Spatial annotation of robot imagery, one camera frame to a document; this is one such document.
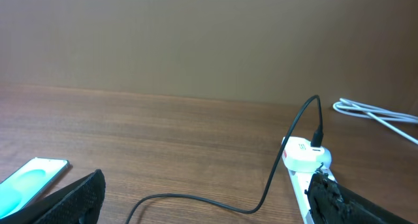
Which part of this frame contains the white power strip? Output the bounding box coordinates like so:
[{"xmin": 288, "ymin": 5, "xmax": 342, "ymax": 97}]
[{"xmin": 287, "ymin": 165, "xmax": 336, "ymax": 224}]

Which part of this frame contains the blue smartphone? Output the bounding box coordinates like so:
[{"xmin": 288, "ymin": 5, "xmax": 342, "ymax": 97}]
[{"xmin": 1, "ymin": 157, "xmax": 70, "ymax": 219}]

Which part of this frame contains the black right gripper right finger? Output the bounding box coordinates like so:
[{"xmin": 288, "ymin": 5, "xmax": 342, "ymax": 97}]
[{"xmin": 304, "ymin": 167, "xmax": 412, "ymax": 224}]

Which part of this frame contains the white charger adapter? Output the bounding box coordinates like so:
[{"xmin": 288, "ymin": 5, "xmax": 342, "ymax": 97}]
[{"xmin": 282, "ymin": 136, "xmax": 332, "ymax": 173}]

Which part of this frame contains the white power cord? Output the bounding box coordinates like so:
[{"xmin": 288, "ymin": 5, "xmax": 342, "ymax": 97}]
[{"xmin": 332, "ymin": 97, "xmax": 418, "ymax": 146}]

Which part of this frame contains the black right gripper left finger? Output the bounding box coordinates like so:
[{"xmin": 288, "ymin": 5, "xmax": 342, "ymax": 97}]
[{"xmin": 1, "ymin": 169, "xmax": 105, "ymax": 224}]

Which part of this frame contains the black charging cable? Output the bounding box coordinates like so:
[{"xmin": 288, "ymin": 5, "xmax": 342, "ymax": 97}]
[{"xmin": 125, "ymin": 94, "xmax": 325, "ymax": 224}]

